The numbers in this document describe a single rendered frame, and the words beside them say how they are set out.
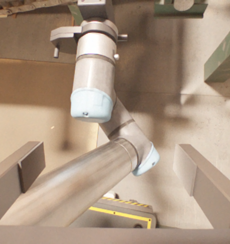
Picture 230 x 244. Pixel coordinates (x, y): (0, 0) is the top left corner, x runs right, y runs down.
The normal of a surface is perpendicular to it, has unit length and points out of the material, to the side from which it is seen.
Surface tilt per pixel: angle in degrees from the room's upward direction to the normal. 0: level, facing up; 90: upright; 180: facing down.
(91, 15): 90
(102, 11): 90
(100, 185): 60
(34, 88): 0
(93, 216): 0
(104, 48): 32
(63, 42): 90
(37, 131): 0
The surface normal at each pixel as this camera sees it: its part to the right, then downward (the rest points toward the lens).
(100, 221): -0.12, -0.16
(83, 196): 0.78, -0.13
